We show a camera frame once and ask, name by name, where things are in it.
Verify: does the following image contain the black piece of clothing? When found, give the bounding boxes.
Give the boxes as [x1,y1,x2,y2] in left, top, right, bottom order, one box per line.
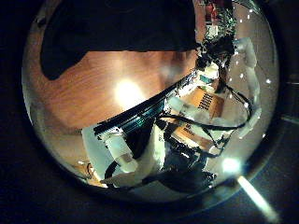
[39,0,200,81]

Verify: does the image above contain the green leafy plants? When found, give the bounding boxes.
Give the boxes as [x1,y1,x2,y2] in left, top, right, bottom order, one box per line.
[214,6,236,35]

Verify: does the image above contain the wooden cabinet with slatted grille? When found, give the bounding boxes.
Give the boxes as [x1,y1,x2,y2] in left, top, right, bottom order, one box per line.
[186,86,225,119]

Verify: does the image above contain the bright ceiling lamp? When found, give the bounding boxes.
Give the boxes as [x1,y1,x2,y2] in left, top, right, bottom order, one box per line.
[222,157,242,175]

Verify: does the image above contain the black control box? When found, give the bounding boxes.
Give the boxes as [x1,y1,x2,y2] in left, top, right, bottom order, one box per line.
[162,136,218,192]

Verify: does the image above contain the thin black cable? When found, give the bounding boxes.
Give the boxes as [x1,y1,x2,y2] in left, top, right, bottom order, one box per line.
[158,83,253,132]

